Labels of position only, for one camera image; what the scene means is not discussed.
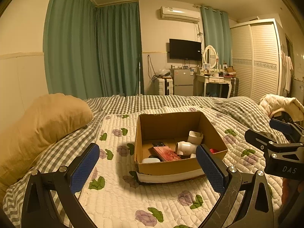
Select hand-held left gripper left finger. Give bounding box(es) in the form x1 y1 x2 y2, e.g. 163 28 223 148
21 143 100 228

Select silver suitcase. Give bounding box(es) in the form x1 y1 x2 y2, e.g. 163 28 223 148
229 77 239 98

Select white charger plug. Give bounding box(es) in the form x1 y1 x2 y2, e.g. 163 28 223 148
187 131 204 144

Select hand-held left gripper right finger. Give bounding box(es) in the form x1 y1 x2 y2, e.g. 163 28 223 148
195 144 275 228

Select tan pillow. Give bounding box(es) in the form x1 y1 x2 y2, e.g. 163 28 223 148
0 93 94 195

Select white padded jacket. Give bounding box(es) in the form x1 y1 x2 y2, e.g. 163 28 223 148
258 94 304 123

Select small silver fridge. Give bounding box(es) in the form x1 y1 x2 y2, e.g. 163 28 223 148
169 68 194 97

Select hanging white clothes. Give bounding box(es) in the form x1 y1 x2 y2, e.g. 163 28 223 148
280 51 294 93

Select white louvred wardrobe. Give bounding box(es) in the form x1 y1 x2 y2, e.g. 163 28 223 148
230 18 286 104

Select white pole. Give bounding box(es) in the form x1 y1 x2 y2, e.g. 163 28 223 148
137 53 142 97

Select red notebook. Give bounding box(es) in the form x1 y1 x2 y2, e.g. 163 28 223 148
153 146 182 162

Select white floral quilt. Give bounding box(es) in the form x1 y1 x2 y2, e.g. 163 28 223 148
59 106 285 228

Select white oval mirror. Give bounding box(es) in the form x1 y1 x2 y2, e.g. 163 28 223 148
203 45 218 68

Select white dressing table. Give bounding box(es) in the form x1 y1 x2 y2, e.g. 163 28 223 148
195 72 233 98

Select white round bottle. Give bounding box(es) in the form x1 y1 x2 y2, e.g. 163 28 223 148
175 141 198 156

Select white air conditioner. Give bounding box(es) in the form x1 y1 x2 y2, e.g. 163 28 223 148
159 6 200 24

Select black wall television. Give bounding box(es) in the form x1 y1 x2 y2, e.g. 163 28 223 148
169 38 202 61

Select white suitcase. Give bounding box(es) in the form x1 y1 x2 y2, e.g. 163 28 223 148
155 76 174 96

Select green corner curtain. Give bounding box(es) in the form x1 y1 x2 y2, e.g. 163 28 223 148
95 1 145 97

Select light green curtain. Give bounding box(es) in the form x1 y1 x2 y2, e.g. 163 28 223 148
200 5 233 66

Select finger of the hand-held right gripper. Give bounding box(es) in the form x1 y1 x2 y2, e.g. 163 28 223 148
244 128 279 151
269 117 304 144

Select wide green curtain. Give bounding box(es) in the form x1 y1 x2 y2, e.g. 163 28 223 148
43 0 98 100

